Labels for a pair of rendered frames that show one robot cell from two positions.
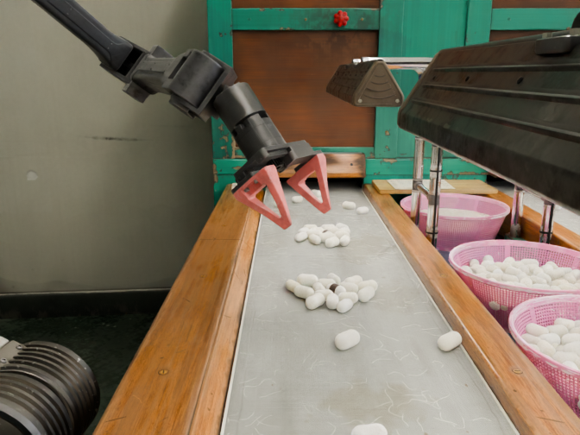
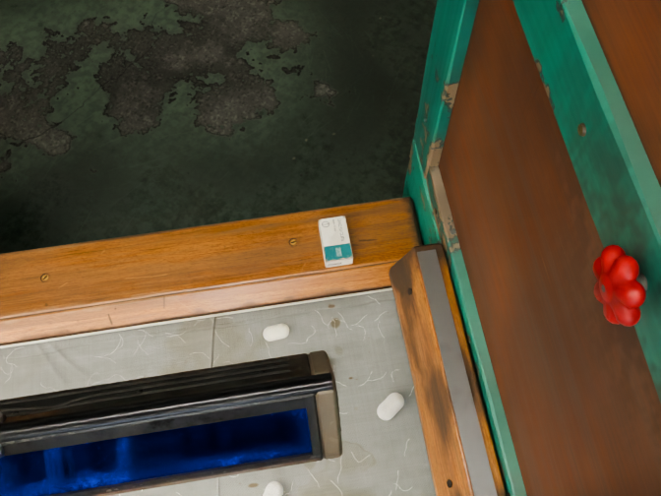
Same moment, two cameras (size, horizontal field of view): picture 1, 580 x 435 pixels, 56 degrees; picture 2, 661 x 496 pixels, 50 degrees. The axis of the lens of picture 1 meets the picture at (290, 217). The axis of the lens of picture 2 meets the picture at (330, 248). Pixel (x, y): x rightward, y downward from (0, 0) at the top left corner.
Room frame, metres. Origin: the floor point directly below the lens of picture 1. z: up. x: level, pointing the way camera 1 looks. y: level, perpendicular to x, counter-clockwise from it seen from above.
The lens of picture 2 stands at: (1.47, -0.27, 1.59)
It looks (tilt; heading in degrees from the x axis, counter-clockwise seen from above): 64 degrees down; 81
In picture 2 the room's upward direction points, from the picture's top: straight up
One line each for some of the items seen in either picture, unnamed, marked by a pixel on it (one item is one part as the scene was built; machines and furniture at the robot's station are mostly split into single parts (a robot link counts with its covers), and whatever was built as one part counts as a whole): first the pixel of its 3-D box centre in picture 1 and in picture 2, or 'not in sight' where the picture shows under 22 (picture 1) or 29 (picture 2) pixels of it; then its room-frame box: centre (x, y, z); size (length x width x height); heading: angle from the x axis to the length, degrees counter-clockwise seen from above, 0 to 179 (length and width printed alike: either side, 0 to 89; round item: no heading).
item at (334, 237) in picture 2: not in sight; (335, 241); (1.54, 0.14, 0.78); 0.06 x 0.04 x 0.02; 90
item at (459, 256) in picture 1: (524, 286); not in sight; (0.91, -0.42, 0.72); 0.27 x 0.27 x 0.10
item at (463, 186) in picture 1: (431, 186); not in sight; (1.57, -0.41, 0.77); 0.33 x 0.15 x 0.01; 90
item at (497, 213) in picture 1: (452, 222); not in sight; (1.35, -0.42, 0.72); 0.27 x 0.27 x 0.10
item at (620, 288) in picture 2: (341, 18); (623, 286); (1.64, -0.15, 1.24); 0.04 x 0.02 x 0.04; 90
